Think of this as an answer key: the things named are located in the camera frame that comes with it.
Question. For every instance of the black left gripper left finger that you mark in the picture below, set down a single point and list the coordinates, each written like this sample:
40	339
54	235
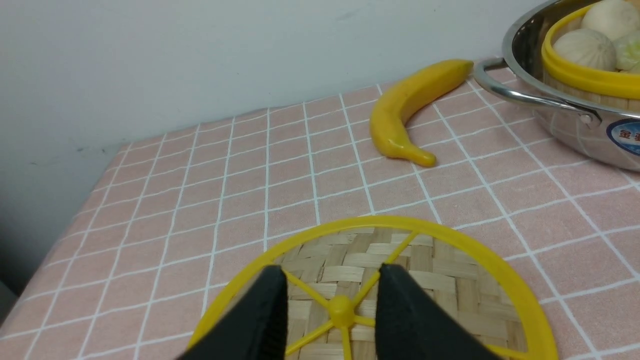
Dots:
255	328

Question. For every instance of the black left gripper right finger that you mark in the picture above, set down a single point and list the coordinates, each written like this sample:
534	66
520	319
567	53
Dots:
410	325

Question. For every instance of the yellow bamboo steamer lid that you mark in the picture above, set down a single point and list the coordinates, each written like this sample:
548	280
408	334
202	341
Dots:
332	277

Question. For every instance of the yellow bamboo steamer basket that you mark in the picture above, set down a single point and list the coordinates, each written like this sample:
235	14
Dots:
607	88

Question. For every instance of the stainless steel pot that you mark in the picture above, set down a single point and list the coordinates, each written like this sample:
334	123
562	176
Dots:
605	134

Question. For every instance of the pink checkered tablecloth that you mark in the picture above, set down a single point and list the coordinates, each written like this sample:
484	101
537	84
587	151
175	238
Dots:
173	218

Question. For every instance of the yellow plastic banana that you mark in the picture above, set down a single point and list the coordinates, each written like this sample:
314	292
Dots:
396	106

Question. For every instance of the white round bun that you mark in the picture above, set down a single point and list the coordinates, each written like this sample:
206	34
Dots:
588	48
612	18

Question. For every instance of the green white dumpling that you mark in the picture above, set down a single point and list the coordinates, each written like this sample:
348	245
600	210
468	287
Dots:
627	53

